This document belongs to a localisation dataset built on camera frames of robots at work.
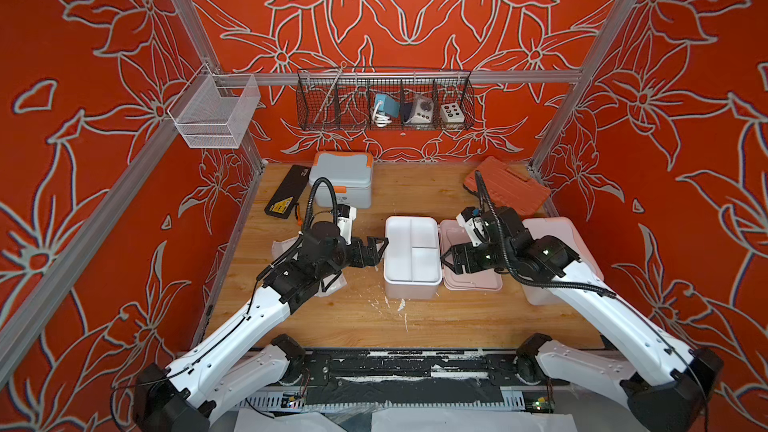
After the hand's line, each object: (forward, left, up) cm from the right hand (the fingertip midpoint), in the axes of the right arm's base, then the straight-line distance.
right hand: (446, 257), depth 72 cm
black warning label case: (+31, +53, -17) cm, 64 cm away
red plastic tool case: (+35, -28, -13) cm, 46 cm away
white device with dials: (+43, +4, +13) cm, 45 cm away
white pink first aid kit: (+12, -35, -5) cm, 37 cm away
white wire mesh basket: (+36, +69, +15) cm, 79 cm away
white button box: (+47, -6, +10) cm, 48 cm away
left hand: (+4, +18, +2) cm, 18 cm away
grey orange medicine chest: (+34, +28, -4) cm, 44 cm away
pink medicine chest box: (+2, +8, -9) cm, 12 cm away
